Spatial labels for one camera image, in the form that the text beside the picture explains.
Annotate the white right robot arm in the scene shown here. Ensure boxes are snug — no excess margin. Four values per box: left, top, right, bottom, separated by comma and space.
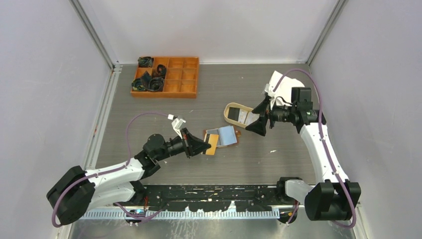
246, 86, 361, 228

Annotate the gold card black stripe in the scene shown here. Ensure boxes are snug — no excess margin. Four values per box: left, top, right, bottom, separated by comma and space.
203, 133, 219, 155

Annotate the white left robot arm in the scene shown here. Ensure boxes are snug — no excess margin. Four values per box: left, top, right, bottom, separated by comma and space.
46, 128, 211, 228

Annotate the orange wooden compartment organizer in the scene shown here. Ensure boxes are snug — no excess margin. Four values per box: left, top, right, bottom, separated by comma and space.
130, 56, 200, 99

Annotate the orange leather card holder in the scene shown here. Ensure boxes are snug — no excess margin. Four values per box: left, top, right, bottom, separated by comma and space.
204, 125, 241, 148

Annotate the beige oval tray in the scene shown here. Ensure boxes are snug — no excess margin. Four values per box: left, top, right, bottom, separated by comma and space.
223, 103, 259, 128

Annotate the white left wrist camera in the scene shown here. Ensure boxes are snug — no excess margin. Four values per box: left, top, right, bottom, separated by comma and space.
167, 114, 186, 138

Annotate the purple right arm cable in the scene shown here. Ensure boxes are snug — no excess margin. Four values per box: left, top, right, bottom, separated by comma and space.
272, 68, 358, 229

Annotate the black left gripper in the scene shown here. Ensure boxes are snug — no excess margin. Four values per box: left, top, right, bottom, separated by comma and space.
155, 127, 211, 161

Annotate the silver VIP card in tray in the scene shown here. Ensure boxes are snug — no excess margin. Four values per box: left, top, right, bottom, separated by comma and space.
244, 112, 260, 125

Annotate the black rolled belt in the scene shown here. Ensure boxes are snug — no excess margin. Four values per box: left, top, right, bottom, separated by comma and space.
155, 64, 167, 79
148, 77, 165, 92

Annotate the white bucket hat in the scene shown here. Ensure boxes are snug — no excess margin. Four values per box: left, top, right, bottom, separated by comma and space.
269, 71, 304, 106

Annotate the dark rolled belt top-left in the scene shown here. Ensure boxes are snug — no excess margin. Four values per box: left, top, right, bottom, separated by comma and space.
137, 56, 154, 68

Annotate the black rolled belt centre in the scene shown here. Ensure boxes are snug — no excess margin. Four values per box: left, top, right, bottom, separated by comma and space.
155, 64, 167, 79

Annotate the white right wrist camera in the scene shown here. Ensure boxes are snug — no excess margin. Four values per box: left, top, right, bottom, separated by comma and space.
264, 84, 285, 108

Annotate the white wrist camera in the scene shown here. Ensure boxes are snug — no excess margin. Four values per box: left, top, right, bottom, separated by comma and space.
167, 114, 186, 138
264, 84, 285, 108

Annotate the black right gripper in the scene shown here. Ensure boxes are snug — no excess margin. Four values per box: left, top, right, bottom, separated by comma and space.
245, 97, 296, 136

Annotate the black card in tray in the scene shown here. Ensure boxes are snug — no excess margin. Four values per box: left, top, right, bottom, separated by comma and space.
227, 107, 240, 121

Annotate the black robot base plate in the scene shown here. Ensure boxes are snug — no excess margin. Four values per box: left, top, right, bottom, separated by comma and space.
121, 184, 295, 212

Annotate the black rolled belt lower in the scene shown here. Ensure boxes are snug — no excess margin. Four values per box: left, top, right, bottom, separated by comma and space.
148, 77, 165, 92

